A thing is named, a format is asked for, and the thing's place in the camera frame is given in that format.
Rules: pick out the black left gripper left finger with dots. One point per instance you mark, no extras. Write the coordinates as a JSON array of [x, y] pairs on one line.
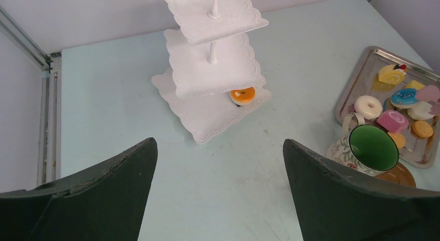
[[103, 202]]

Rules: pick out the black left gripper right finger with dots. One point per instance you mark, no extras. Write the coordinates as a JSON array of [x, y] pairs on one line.
[[335, 202]]

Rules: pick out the orange glazed donut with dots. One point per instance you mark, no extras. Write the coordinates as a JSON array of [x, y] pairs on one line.
[[243, 97]]

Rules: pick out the pink-tipped metal tongs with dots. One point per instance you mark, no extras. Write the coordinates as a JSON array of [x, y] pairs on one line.
[[430, 95]]

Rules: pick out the large floral green-inside mug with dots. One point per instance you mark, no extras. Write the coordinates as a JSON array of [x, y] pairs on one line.
[[364, 148]]

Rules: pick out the large wooden coaster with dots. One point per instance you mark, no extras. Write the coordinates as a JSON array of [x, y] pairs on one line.
[[399, 175]]

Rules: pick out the round biscuit front left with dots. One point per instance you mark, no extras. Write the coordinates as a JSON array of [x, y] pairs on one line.
[[398, 138]]

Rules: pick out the round biscuit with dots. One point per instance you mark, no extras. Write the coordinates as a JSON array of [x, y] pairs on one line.
[[398, 138], [422, 129]]

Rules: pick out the white glazed donut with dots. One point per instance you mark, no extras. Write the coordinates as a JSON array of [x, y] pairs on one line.
[[368, 106]]

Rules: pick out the round biscuit front middle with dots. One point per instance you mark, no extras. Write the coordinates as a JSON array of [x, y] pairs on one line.
[[422, 129]]

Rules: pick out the stainless steel tray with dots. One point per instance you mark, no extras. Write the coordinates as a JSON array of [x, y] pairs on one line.
[[420, 152]]

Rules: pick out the white round cream cake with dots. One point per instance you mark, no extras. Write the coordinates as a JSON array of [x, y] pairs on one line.
[[420, 111]]

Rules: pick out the blue sprinkled donut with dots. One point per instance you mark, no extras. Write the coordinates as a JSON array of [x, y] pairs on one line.
[[404, 98]]

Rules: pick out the yellow swirl roll cake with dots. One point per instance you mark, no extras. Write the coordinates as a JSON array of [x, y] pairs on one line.
[[392, 74]]

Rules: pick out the yellow layered cake slice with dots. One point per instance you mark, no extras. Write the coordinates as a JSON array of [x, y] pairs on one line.
[[414, 85]]

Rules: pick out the white three-tier dessert stand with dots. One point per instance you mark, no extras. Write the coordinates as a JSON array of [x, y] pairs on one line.
[[209, 56]]

